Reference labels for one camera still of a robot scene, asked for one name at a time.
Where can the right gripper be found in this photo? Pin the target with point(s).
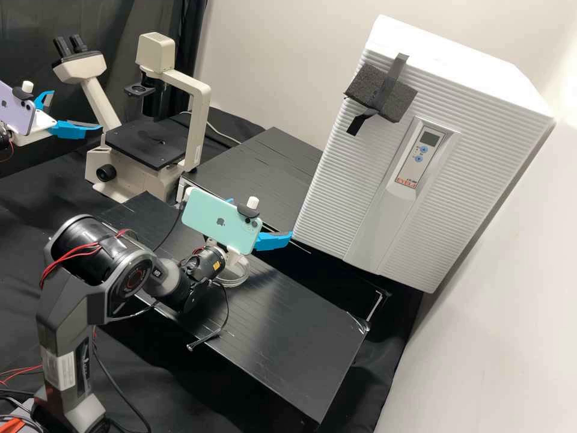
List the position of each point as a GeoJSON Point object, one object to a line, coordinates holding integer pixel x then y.
{"type": "Point", "coordinates": [235, 260]}

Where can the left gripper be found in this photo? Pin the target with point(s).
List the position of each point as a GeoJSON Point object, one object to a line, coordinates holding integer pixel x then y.
{"type": "Point", "coordinates": [34, 128]}

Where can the petri dish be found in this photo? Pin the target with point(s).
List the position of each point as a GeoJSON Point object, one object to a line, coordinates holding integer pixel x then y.
{"type": "Point", "coordinates": [236, 277]}

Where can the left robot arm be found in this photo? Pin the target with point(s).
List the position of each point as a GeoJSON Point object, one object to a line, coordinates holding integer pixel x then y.
{"type": "Point", "coordinates": [4, 137]}

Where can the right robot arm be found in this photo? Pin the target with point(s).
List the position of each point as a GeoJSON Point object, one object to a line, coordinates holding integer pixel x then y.
{"type": "Point", "coordinates": [76, 288]}

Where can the black platform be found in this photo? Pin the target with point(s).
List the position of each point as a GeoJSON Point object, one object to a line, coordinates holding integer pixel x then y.
{"type": "Point", "coordinates": [252, 171]}
{"type": "Point", "coordinates": [333, 275]}
{"type": "Point", "coordinates": [279, 324]}

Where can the cream microscope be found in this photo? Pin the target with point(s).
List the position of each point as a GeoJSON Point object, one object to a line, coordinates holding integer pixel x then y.
{"type": "Point", "coordinates": [135, 167]}

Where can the incubator door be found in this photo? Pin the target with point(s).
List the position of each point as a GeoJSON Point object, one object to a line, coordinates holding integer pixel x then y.
{"type": "Point", "coordinates": [360, 180]}

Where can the white incubator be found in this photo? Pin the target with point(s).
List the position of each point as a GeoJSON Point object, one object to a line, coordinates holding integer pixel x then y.
{"type": "Point", "coordinates": [451, 58]}

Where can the right wrist camera phone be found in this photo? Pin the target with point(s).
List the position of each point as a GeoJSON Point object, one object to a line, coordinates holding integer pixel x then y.
{"type": "Point", "coordinates": [212, 221]}

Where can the wrist camera phone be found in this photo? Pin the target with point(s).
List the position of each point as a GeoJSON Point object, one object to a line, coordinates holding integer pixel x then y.
{"type": "Point", "coordinates": [212, 221]}
{"type": "Point", "coordinates": [15, 108]}

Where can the left wrist camera phone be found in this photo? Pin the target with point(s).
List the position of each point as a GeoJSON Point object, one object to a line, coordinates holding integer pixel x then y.
{"type": "Point", "coordinates": [15, 108]}

